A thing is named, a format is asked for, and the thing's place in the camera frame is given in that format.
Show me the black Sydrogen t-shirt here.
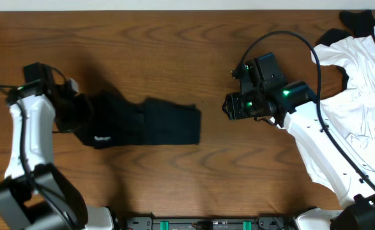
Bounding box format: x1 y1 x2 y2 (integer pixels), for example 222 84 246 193
74 91 201 149

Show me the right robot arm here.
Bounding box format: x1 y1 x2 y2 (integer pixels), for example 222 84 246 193
222 82 375 229

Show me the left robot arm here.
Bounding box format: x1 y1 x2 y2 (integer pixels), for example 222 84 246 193
0 80 116 229

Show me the white shirt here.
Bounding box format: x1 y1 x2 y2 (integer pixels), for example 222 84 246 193
297 24 375 192

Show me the black garment at corner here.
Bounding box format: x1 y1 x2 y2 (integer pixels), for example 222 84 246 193
316 10 375 46

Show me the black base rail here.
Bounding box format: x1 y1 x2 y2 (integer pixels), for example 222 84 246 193
110 207 344 230

